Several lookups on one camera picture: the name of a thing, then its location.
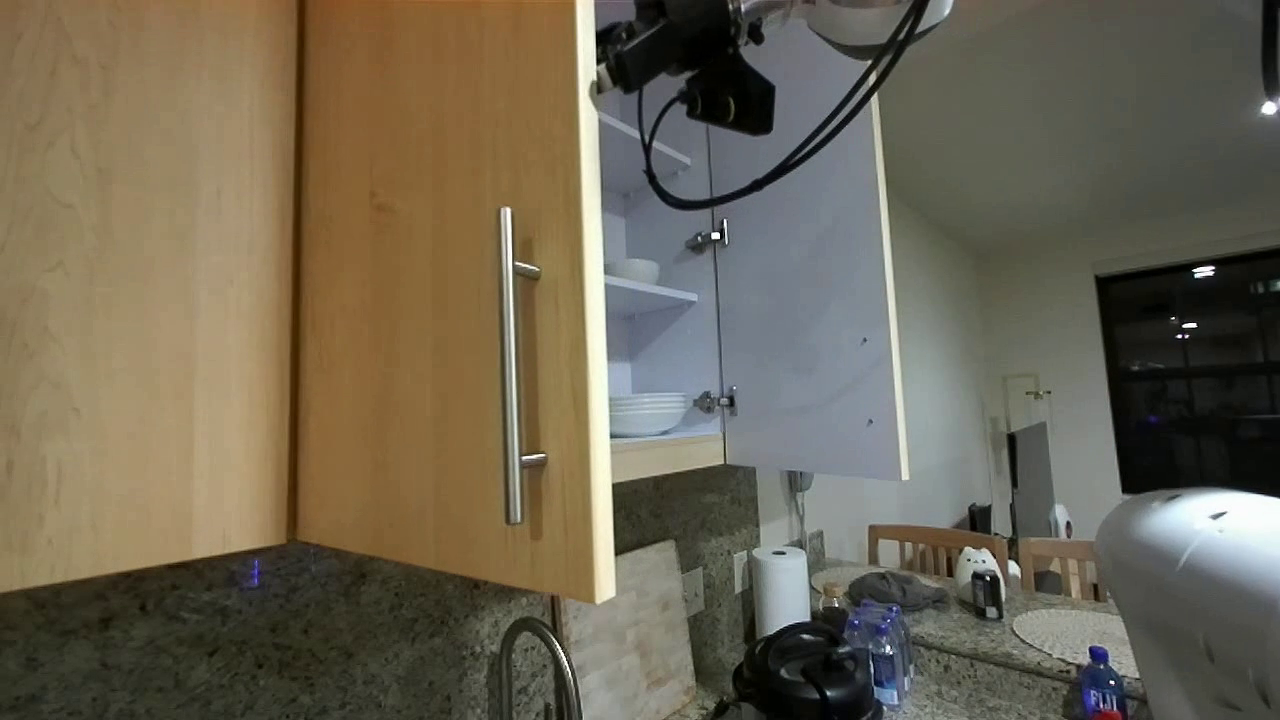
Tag wooden neighbouring cabinet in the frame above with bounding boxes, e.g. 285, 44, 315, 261
0, 0, 300, 595

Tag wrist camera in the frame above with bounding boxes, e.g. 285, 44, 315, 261
683, 50, 777, 137

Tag paper towel roll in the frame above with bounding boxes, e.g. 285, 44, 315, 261
751, 546, 812, 639

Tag grey cloth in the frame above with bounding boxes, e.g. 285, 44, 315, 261
848, 570, 952, 612

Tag pack of water bottles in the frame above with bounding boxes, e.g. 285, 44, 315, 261
845, 599, 914, 712

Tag round woven placemat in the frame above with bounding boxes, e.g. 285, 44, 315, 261
809, 565, 881, 597
1011, 607, 1142, 680

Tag wooden wall cabinet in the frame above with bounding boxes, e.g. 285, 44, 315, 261
296, 0, 912, 606

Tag water bottle with blue label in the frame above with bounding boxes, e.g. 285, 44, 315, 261
1077, 645, 1130, 720

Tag black round lidded appliance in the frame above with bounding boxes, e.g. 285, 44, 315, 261
732, 620, 886, 720

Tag white cat figure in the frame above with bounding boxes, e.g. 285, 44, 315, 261
952, 546, 1012, 622

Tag silver curved tap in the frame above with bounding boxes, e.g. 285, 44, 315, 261
497, 616, 584, 720

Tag wooden cabinet door with handle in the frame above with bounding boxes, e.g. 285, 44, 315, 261
296, 0, 617, 606

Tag silver bar door handle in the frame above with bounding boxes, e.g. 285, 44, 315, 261
498, 206, 549, 527

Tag wooden chair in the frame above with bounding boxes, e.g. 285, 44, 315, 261
866, 524, 1011, 583
1017, 537, 1103, 602

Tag stack of white plates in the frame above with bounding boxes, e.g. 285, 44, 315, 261
610, 392, 692, 439

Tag cabinet door with white inside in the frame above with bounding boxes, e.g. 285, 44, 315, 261
708, 20, 912, 483

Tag dark window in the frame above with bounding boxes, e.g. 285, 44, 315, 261
1094, 247, 1280, 497

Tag light wooden cutting board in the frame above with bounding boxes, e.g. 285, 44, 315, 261
560, 540, 699, 720

